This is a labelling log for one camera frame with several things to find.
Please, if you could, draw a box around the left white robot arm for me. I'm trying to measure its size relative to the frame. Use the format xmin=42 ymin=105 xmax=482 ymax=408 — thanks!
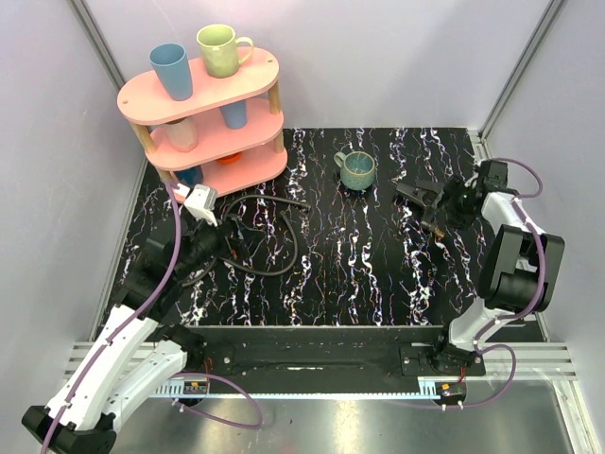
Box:
xmin=22 ymin=217 xmax=239 ymax=453

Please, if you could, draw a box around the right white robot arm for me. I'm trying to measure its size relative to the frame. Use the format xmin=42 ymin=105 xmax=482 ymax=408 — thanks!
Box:
xmin=397 ymin=158 xmax=564 ymax=376

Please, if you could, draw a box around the black marble pattern mat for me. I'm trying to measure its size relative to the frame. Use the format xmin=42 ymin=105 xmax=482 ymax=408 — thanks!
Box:
xmin=164 ymin=127 xmax=494 ymax=326

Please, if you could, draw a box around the black corrugated flexible hose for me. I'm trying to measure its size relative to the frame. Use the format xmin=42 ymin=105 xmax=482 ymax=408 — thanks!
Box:
xmin=181 ymin=193 xmax=312 ymax=288

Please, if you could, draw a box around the teal glazed ceramic mug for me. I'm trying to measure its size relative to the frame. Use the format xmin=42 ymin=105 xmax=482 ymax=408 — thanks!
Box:
xmin=334 ymin=151 xmax=376 ymax=191

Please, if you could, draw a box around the pale pink faceted cup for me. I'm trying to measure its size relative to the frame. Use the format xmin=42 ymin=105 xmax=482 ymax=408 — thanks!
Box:
xmin=163 ymin=116 xmax=199 ymax=152

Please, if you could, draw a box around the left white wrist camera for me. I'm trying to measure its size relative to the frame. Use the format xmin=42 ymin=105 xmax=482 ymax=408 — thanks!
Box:
xmin=173 ymin=183 xmax=218 ymax=227

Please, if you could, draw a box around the dark blue mug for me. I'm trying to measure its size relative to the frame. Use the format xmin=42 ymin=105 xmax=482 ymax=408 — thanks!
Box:
xmin=174 ymin=166 xmax=204 ymax=187

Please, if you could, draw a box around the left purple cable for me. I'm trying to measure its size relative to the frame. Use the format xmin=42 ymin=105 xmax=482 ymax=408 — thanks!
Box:
xmin=40 ymin=182 xmax=264 ymax=453

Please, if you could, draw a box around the blue cup middle shelf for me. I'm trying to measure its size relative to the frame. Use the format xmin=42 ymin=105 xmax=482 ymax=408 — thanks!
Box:
xmin=219 ymin=100 xmax=248 ymax=130

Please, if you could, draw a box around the orange plastic bowl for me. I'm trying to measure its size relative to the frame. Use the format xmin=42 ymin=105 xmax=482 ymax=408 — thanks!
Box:
xmin=216 ymin=152 xmax=242 ymax=166

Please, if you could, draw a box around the pink three-tier wooden shelf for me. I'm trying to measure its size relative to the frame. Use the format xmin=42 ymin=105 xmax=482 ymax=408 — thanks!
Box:
xmin=117 ymin=47 xmax=287 ymax=195

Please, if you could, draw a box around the light blue plastic cup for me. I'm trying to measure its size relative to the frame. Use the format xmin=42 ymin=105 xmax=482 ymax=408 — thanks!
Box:
xmin=149 ymin=43 xmax=193 ymax=101

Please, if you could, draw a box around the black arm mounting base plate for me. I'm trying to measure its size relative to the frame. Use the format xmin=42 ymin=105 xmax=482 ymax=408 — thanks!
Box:
xmin=160 ymin=326 xmax=486 ymax=396

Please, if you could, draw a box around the aluminium frame rail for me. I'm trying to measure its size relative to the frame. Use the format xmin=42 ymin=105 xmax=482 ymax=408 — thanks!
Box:
xmin=63 ymin=340 xmax=580 ymax=379

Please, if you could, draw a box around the light green ceramic mug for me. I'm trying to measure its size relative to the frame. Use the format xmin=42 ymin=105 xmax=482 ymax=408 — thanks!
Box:
xmin=197 ymin=24 xmax=254 ymax=79

